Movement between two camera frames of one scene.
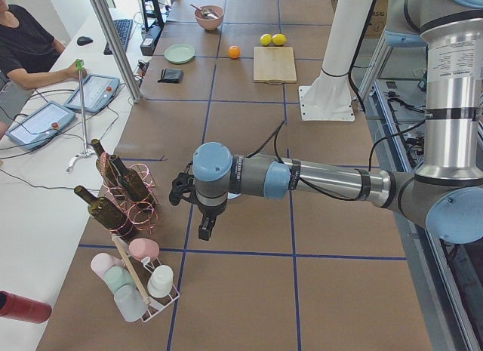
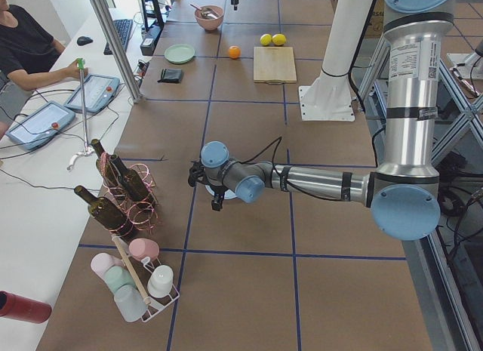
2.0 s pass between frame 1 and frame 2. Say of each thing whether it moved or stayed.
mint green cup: stayed
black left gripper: moved
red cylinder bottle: stayed
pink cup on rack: stayed
